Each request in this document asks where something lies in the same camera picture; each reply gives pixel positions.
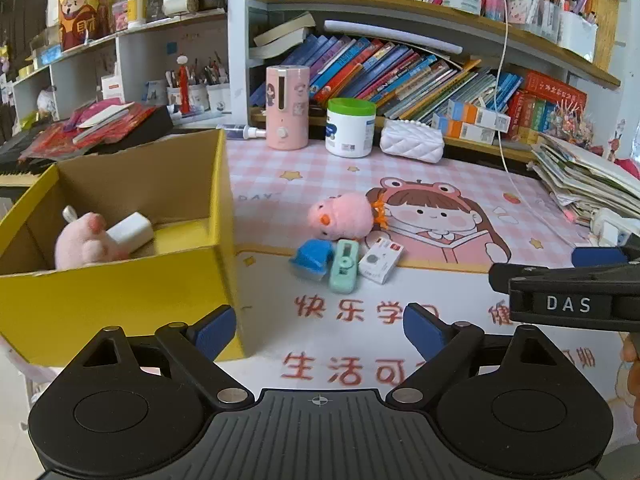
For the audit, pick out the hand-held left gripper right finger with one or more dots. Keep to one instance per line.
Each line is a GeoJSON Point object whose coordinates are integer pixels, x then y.
{"type": "Point", "coordinates": [422, 330]}

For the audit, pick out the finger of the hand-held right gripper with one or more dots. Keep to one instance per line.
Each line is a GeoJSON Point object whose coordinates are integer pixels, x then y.
{"type": "Point", "coordinates": [597, 256]}
{"type": "Point", "coordinates": [550, 276]}

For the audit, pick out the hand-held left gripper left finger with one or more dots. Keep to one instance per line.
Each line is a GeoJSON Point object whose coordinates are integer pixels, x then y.
{"type": "Point", "coordinates": [217, 332]}

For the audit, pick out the yellow cardboard box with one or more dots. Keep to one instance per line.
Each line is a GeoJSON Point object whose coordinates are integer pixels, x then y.
{"type": "Point", "coordinates": [125, 300]}

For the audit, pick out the white power adapter block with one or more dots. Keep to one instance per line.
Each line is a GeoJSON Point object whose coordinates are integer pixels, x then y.
{"type": "Point", "coordinates": [131, 232]}

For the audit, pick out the pink pig plush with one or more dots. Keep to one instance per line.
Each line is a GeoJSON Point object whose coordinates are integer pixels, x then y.
{"type": "Point", "coordinates": [82, 245]}

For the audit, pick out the person's right hand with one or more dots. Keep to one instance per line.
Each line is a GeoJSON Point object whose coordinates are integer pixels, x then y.
{"type": "Point", "coordinates": [635, 390]}

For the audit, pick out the stack of papers and booklets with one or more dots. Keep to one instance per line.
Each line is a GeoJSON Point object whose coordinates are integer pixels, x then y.
{"type": "Point", "coordinates": [580, 180]}

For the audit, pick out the small white product box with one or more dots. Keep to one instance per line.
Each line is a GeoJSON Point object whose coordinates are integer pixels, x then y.
{"type": "Point", "coordinates": [380, 262]}

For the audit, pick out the red and pink toy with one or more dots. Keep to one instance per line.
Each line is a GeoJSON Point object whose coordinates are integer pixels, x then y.
{"type": "Point", "coordinates": [627, 165]}

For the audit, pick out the mint green plastic gadget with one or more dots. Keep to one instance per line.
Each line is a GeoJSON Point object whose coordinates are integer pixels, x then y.
{"type": "Point", "coordinates": [344, 267]}

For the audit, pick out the blue plastic gadget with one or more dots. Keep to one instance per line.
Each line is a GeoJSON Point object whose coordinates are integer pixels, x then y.
{"type": "Point", "coordinates": [311, 257]}

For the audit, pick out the colourful beaded flower ornament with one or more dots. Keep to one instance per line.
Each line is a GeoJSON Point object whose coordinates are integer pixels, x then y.
{"type": "Point", "coordinates": [570, 122]}

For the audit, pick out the pink chick plush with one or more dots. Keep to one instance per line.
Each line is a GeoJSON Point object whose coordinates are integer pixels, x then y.
{"type": "Point", "coordinates": [345, 217]}

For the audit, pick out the pink checked printed table mat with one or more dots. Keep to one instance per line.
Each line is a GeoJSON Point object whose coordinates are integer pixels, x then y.
{"type": "Point", "coordinates": [450, 175]}

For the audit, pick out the red boxed book set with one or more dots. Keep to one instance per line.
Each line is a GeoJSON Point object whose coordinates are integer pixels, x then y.
{"type": "Point", "coordinates": [542, 110]}

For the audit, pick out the orange and white carton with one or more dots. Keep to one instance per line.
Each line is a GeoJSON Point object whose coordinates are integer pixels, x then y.
{"type": "Point", "coordinates": [462, 130]}
{"type": "Point", "coordinates": [480, 114]}

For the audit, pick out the white quilted pouch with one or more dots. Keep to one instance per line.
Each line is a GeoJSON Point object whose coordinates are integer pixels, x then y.
{"type": "Point", "coordinates": [412, 141]}

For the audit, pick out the white lying tube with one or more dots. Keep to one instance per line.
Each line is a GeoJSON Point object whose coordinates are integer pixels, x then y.
{"type": "Point", "coordinates": [240, 131]}

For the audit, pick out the white jar with green lid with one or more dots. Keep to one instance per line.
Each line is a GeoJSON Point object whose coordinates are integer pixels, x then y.
{"type": "Point", "coordinates": [350, 132]}

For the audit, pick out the white pen holder box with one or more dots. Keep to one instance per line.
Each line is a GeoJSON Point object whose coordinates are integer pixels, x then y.
{"type": "Point", "coordinates": [577, 37]}

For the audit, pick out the pink cylindrical humidifier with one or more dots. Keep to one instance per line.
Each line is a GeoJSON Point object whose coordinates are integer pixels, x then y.
{"type": "Point", "coordinates": [287, 110]}

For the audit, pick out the white pen cup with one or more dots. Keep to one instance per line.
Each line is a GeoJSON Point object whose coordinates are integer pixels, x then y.
{"type": "Point", "coordinates": [219, 97]}
{"type": "Point", "coordinates": [199, 99]}
{"type": "Point", "coordinates": [175, 99]}

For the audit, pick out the row of leaning picture books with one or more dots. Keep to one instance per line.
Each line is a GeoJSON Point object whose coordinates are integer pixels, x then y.
{"type": "Point", "coordinates": [400, 77]}

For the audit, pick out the red figurine ornament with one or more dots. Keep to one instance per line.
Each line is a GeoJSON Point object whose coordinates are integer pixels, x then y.
{"type": "Point", "coordinates": [184, 82]}

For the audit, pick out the pile of red packets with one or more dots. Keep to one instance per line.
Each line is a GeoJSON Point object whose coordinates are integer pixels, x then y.
{"type": "Point", "coordinates": [55, 137]}

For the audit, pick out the clear organizer with pens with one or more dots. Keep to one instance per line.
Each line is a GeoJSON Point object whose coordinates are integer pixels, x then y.
{"type": "Point", "coordinates": [532, 5]}

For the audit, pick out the small white and red box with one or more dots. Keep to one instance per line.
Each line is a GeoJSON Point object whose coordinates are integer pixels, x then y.
{"type": "Point", "coordinates": [112, 89]}

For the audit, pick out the wooden bookshelf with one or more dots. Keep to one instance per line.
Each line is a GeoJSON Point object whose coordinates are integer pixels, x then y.
{"type": "Point", "coordinates": [237, 60]}

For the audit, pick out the white labelled tape box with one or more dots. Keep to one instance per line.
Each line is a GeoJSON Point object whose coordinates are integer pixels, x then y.
{"type": "Point", "coordinates": [462, 2]}

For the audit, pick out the white shelf unit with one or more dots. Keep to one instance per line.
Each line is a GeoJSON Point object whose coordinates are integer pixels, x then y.
{"type": "Point", "coordinates": [140, 55]}

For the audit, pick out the pile of flat lying books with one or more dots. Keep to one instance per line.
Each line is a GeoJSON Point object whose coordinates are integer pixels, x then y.
{"type": "Point", "coordinates": [282, 40]}

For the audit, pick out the white bottle with yellow label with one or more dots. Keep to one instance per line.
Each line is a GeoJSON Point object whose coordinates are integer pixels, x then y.
{"type": "Point", "coordinates": [136, 10]}

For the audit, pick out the fortune god printed box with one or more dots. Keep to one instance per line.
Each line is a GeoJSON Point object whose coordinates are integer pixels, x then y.
{"type": "Point", "coordinates": [80, 17]}

